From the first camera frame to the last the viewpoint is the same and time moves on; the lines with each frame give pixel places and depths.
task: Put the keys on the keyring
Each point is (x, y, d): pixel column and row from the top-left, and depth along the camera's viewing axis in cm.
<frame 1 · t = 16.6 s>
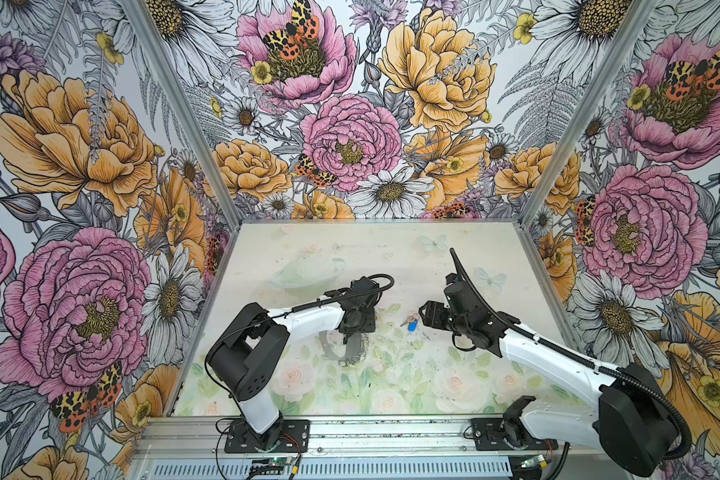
left hand: (363, 331, 90), fingers open
right hand: (429, 321, 85), fingers open
blue tagged key: (412, 322, 96), on the table

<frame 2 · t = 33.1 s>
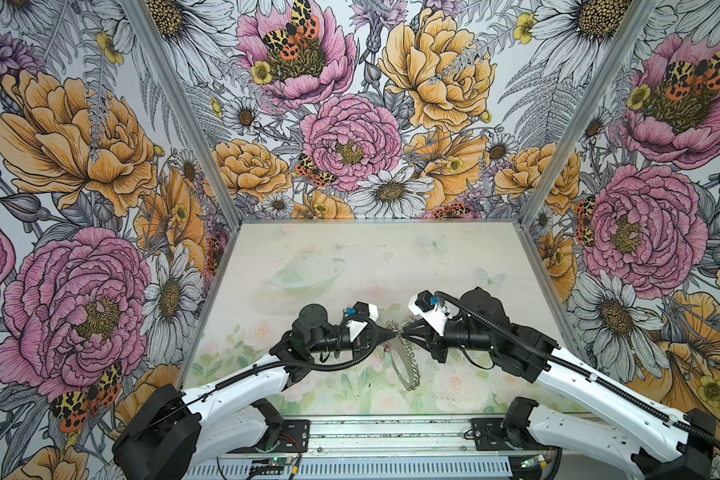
left hand: (392, 338, 71), fingers closed
right hand: (409, 341, 69), fingers closed
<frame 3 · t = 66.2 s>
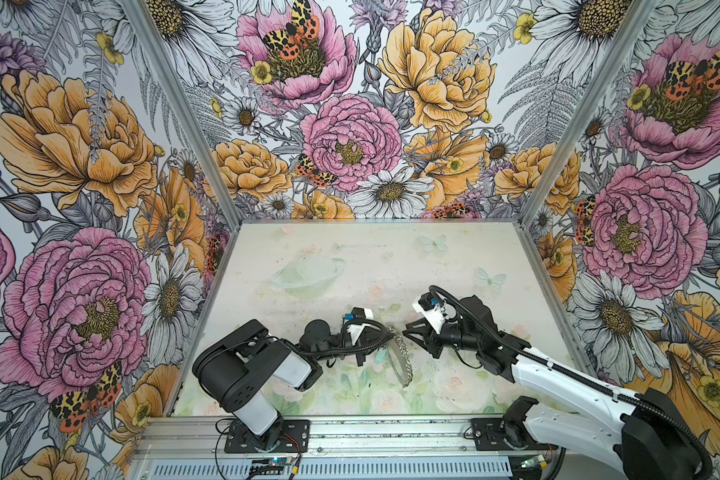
left hand: (391, 340, 79), fingers closed
right hand: (408, 339, 78), fingers closed
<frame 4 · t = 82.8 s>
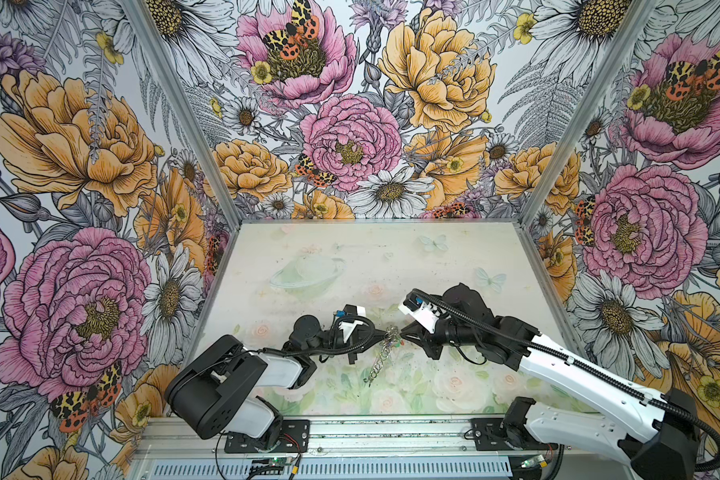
left hand: (387, 339, 76), fingers closed
right hand: (408, 342, 72), fingers closed
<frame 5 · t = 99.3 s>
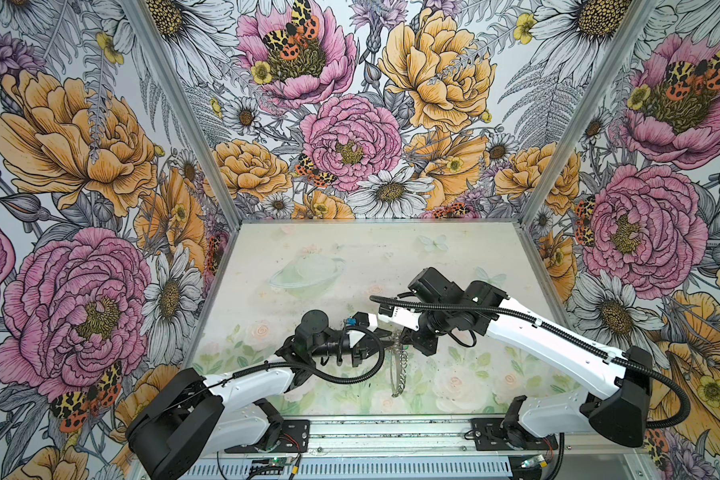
left hand: (390, 342, 74), fingers closed
right hand: (410, 347, 71), fingers closed
